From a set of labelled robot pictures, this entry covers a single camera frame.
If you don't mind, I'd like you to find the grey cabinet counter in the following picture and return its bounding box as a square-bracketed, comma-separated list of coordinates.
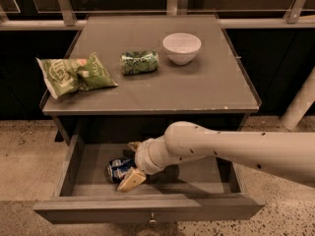
[38, 14, 263, 146]

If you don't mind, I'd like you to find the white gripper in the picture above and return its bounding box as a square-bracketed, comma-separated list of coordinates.
[117, 138, 166, 192]

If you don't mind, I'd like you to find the white bowl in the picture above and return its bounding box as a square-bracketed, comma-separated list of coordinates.
[162, 32, 202, 65]

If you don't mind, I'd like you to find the green soda can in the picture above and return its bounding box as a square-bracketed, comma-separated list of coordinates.
[120, 50, 158, 76]

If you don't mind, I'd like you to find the open grey top drawer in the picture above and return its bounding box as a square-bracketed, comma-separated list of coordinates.
[33, 135, 266, 224]

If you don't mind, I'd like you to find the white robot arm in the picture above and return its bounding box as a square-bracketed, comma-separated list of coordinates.
[118, 122, 315, 192]

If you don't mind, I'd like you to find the blue pepsi can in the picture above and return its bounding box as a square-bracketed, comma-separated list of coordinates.
[107, 157, 135, 183]

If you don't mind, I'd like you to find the metal drawer knob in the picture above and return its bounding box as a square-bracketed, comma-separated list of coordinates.
[149, 212, 157, 224]

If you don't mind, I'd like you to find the green chip bag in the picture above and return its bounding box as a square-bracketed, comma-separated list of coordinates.
[36, 53, 117, 99]

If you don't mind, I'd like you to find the metal window railing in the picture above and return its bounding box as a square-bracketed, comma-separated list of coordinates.
[0, 0, 315, 30]

